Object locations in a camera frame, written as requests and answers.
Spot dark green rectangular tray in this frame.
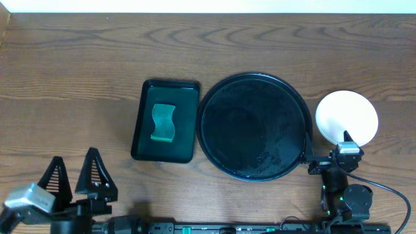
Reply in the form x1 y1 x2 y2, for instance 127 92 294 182
131 79 200 163

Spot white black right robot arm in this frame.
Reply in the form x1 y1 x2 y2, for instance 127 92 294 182
301 131 373 233

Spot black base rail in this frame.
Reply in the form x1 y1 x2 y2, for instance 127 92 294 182
91 216 392 234

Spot green sponge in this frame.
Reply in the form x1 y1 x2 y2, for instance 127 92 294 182
151 103 176 142

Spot round black tray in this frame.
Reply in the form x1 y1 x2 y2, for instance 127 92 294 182
196 73 313 181

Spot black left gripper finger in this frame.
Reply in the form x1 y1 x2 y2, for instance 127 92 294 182
37 156 73 211
75 148 118 202

